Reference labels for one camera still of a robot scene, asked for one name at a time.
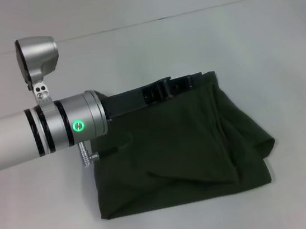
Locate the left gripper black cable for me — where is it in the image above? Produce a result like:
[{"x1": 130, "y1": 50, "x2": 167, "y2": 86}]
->
[{"x1": 77, "y1": 133, "x2": 136, "y2": 169}]

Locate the silver camera mount bracket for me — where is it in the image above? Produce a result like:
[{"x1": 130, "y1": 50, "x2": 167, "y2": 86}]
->
[{"x1": 32, "y1": 81, "x2": 54, "y2": 107}]

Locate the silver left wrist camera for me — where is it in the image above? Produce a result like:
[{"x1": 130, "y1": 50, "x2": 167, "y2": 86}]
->
[{"x1": 14, "y1": 33, "x2": 62, "y2": 92}]

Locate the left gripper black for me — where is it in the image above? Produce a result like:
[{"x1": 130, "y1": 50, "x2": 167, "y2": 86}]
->
[{"x1": 100, "y1": 71, "x2": 208, "y2": 121}]

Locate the dark green FREE! t-shirt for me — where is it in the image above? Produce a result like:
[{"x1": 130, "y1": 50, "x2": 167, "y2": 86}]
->
[{"x1": 83, "y1": 63, "x2": 283, "y2": 221}]

